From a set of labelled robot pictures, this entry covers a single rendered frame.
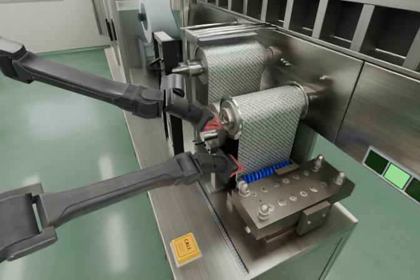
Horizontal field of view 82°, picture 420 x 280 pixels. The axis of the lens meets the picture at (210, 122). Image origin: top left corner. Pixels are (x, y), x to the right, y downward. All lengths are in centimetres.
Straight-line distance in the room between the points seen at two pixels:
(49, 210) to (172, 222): 50
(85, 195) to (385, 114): 76
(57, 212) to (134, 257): 145
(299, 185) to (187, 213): 41
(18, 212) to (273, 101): 67
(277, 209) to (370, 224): 157
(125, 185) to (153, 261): 136
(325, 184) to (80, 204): 75
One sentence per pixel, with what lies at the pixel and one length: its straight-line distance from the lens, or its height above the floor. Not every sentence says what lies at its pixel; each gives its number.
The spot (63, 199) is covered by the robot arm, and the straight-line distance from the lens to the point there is 54.
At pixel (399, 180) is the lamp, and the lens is 84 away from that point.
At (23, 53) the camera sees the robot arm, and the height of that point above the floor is 148.
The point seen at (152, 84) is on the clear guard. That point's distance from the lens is 172.
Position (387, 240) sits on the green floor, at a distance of 232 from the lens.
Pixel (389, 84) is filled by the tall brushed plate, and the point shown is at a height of 141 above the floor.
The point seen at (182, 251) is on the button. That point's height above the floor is 92.
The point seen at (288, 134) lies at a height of 116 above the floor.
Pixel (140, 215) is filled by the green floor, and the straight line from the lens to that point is 212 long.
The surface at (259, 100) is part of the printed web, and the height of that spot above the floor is 131.
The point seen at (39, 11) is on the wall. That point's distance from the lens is 619.
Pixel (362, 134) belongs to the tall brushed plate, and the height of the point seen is 124.
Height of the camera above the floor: 167
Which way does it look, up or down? 34 degrees down
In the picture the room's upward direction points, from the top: straight up
